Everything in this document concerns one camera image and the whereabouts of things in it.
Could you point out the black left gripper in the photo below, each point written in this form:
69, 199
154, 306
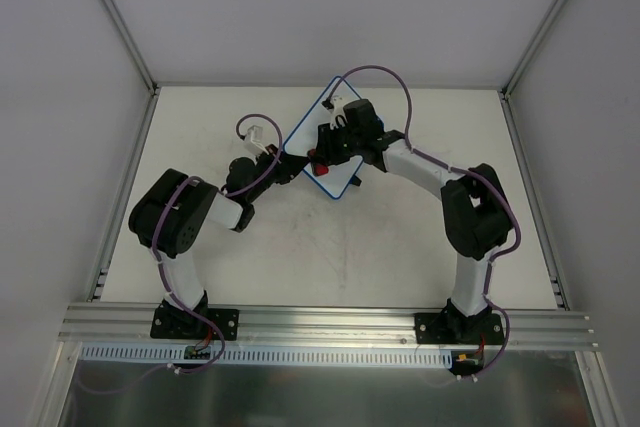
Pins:
280, 167

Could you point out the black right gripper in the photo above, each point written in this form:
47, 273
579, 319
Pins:
326, 147

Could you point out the red bone-shaped eraser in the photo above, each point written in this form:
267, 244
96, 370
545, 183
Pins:
319, 170

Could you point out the blue-framed whiteboard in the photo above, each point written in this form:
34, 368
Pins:
303, 137

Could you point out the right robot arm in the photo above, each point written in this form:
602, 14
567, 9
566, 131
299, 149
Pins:
477, 217

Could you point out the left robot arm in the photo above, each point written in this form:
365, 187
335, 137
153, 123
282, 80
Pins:
167, 221

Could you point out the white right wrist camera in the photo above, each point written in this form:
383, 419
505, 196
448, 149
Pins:
335, 105

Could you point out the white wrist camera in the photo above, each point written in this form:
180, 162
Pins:
252, 141
335, 105

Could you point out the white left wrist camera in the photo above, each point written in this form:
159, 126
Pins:
252, 141

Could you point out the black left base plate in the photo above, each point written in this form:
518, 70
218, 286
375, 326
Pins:
171, 323

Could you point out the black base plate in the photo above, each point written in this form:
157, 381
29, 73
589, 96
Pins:
171, 323
443, 328

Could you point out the white slotted cable duct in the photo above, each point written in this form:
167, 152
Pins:
269, 355

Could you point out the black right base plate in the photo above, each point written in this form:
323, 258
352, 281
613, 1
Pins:
443, 328

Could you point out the aluminium mounting rail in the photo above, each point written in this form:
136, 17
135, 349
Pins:
327, 327

